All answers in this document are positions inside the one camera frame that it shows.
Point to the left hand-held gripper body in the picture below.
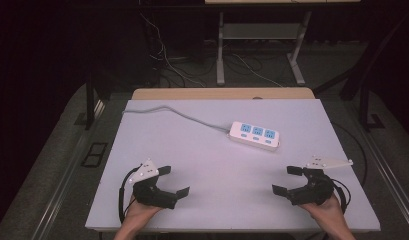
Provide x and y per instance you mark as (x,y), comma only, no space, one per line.
(148,195)

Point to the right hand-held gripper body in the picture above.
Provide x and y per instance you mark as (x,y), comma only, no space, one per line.
(313,193)

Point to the person's left hand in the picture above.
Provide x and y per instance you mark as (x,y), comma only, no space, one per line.
(138,213)

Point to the person's right hand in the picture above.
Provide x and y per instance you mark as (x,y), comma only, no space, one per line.
(325,211)

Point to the white power strip blue sockets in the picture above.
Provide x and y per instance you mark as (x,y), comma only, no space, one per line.
(255,136)

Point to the black metal stand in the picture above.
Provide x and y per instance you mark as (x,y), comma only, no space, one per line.
(364,106)
(89,106)

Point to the black rectangular floor frame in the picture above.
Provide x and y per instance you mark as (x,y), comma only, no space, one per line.
(94,154)

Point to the aluminium floor rail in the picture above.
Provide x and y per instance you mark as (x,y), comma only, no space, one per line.
(69,166)
(388,166)

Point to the grey metal table frame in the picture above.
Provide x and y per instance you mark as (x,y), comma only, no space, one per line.
(220,66)

